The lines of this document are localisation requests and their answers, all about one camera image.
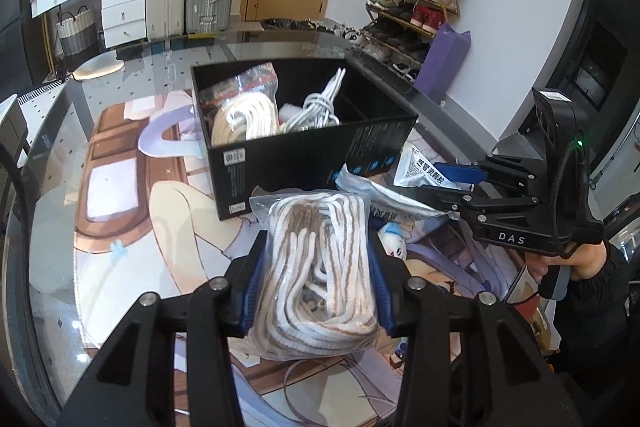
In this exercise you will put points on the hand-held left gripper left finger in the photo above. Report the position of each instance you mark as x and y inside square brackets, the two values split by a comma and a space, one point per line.
[250, 292]

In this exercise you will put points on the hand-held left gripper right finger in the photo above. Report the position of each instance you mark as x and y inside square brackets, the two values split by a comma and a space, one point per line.
[384, 289]

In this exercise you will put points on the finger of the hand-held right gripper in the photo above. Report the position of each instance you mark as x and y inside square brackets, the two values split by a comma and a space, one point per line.
[450, 199]
[460, 172]

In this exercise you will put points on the silver printed packet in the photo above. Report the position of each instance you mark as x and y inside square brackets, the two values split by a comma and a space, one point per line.
[417, 167]

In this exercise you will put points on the white plastic packet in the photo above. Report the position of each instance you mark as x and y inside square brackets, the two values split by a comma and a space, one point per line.
[385, 204]

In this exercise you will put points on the black cardboard box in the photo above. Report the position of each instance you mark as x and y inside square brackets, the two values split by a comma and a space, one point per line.
[300, 162]

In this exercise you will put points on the white foam wrap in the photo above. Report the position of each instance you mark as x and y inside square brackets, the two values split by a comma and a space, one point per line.
[287, 112]

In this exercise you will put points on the person's right forearm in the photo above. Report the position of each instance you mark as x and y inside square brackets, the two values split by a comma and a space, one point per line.
[600, 322]

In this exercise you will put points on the person's right hand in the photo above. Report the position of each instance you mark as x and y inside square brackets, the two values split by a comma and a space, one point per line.
[585, 264]

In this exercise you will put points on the purple bag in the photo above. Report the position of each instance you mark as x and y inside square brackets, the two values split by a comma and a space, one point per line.
[442, 62]

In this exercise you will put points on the printed desk mat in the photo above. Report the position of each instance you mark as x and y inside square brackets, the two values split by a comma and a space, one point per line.
[125, 187]

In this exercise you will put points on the pile of sneakers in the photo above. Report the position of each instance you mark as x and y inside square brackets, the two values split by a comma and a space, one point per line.
[320, 27]

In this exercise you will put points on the white round stool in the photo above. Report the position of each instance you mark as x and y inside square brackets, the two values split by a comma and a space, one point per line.
[97, 69]

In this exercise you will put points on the grey side table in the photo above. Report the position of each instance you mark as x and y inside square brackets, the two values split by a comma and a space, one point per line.
[12, 127]

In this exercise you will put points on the woven basket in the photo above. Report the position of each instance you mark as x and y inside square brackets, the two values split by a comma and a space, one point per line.
[76, 34]

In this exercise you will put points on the white dresser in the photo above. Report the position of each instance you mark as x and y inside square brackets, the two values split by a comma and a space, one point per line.
[122, 7]

